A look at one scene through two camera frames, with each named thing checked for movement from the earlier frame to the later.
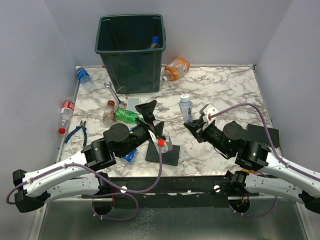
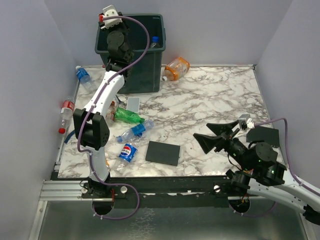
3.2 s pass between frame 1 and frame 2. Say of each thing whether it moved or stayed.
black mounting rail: stayed
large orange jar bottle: stayed
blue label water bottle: stayed
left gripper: moved
